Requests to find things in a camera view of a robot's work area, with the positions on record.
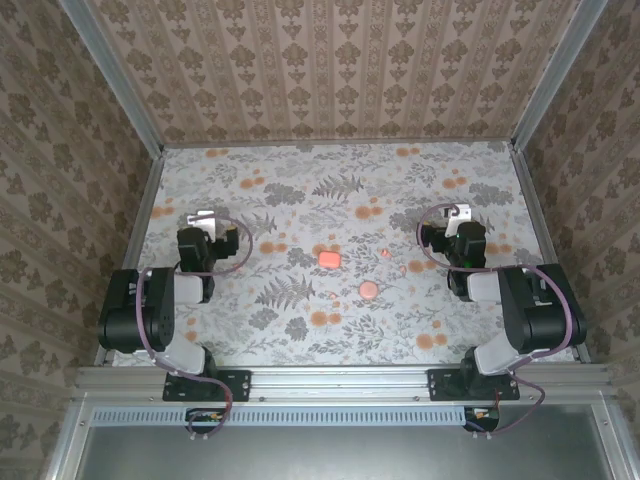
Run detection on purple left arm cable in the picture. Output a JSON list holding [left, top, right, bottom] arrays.
[[135, 215, 255, 444]]

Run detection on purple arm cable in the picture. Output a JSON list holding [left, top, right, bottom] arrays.
[[416, 202, 575, 441], [135, 215, 255, 444]]

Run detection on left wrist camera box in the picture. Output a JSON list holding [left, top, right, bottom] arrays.
[[186, 209, 217, 234]]

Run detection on aluminium frame post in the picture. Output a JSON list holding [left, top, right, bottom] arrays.
[[57, 0, 166, 156], [509, 0, 611, 151]]

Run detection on aluminium mounting rail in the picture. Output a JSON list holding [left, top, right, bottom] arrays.
[[74, 364, 614, 401]]

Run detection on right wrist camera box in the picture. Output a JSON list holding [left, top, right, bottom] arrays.
[[443, 203, 472, 227]]

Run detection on grey metal sheet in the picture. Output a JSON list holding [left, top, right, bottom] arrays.
[[47, 399, 634, 480]]

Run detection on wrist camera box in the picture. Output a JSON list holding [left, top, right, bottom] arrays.
[[443, 203, 472, 227], [186, 209, 217, 234]]

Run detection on aluminium side rail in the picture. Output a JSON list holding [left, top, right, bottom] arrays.
[[509, 144, 594, 364], [94, 148, 166, 366]]

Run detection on slotted cable duct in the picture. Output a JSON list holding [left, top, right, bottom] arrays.
[[92, 405, 466, 427]]

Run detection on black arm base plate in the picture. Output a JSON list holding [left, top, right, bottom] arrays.
[[163, 368, 251, 403], [427, 368, 521, 403]]

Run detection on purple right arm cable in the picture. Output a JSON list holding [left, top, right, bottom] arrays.
[[416, 202, 575, 441]]

